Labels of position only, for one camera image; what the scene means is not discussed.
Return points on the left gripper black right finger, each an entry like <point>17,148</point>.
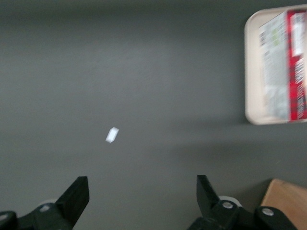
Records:
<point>208,203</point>

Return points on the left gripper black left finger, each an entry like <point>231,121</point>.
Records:
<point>72,203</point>

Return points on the red cookie box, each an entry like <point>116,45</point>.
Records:
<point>275,72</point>

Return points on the beige rectangular tray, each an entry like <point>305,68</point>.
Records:
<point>251,72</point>

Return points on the small white paper tag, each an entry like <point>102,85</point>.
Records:
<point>112,135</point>

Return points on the wooden two-drawer cabinet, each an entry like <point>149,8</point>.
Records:
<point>287,198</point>

